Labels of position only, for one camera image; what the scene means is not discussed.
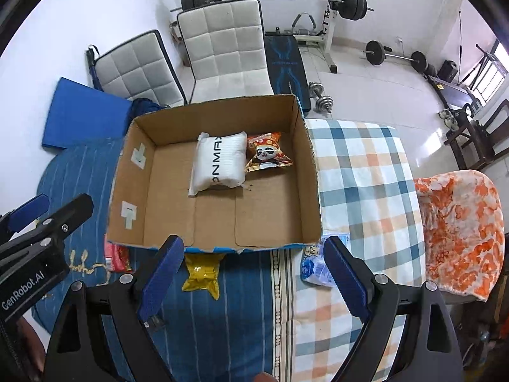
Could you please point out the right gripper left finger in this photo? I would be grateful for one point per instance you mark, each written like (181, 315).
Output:
(153, 278)

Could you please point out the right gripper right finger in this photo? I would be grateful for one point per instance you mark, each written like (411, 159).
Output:
(352, 277)

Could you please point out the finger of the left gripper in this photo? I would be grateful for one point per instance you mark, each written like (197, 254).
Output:
(19, 218)

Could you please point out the yellow snack bag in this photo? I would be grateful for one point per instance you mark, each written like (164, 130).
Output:
(203, 271)

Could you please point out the blue white tissue pack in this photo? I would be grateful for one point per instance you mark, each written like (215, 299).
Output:
(313, 268)

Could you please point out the red snack bag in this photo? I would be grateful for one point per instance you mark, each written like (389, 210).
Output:
(116, 257)

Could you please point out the plaid checkered blanket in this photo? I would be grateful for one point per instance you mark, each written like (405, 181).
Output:
(366, 191)

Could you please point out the blue striped blanket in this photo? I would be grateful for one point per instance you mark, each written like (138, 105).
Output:
(224, 317)

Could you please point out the blue foam mat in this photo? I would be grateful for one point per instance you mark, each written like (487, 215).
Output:
(79, 113)

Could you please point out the orange white floral blanket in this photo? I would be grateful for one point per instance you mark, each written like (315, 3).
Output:
(464, 232)

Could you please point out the open cardboard box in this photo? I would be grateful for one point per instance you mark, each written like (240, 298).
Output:
(272, 209)

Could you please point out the white pillow pack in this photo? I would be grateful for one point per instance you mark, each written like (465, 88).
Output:
(219, 162)

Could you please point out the orange panda snack bag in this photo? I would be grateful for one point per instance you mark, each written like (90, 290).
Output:
(264, 152)

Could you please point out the dark blue crumpled cloth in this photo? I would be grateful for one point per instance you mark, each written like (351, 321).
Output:
(142, 106)

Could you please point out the chrome dumbbell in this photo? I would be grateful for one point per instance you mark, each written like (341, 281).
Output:
(323, 103)

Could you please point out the dark wooden chair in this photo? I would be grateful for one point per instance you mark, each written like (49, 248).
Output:
(484, 139)

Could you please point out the grey quilted cushion left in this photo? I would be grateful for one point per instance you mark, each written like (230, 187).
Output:
(140, 68)

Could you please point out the black treadmill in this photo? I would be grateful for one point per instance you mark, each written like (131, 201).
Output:
(452, 94)

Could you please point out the black blue weight bench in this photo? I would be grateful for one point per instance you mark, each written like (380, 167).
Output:
(286, 68)

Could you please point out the short barbell on floor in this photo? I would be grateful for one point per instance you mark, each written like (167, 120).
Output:
(376, 54)

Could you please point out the white weight rack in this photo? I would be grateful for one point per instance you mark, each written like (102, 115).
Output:
(322, 38)

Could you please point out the white quilted cushion right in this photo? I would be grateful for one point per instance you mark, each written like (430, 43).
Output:
(226, 50)

